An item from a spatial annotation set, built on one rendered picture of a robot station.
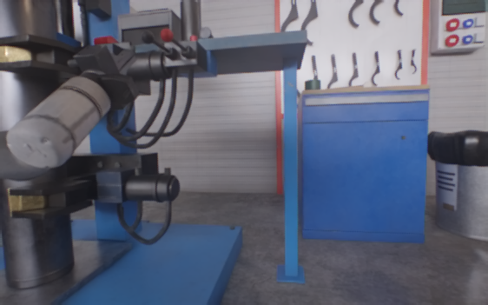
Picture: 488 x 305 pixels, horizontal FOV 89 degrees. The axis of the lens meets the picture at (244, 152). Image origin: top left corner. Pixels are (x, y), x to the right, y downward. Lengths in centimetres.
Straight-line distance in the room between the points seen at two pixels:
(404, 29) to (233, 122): 195
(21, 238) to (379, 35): 305
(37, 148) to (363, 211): 161
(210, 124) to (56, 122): 249
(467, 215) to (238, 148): 200
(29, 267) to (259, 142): 219
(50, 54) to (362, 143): 154
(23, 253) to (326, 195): 147
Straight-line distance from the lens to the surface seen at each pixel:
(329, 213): 170
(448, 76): 325
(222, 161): 289
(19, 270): 126
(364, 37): 301
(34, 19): 123
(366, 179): 170
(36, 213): 104
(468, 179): 206
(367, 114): 167
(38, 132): 48
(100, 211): 161
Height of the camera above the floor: 69
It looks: 5 degrees down
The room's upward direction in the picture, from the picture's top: 1 degrees counter-clockwise
